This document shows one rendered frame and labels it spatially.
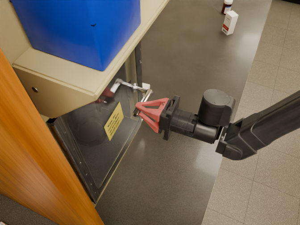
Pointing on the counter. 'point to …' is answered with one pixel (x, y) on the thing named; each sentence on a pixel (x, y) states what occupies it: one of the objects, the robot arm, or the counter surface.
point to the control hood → (75, 72)
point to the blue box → (79, 27)
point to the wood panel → (36, 160)
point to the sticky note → (114, 121)
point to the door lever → (142, 97)
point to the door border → (61, 126)
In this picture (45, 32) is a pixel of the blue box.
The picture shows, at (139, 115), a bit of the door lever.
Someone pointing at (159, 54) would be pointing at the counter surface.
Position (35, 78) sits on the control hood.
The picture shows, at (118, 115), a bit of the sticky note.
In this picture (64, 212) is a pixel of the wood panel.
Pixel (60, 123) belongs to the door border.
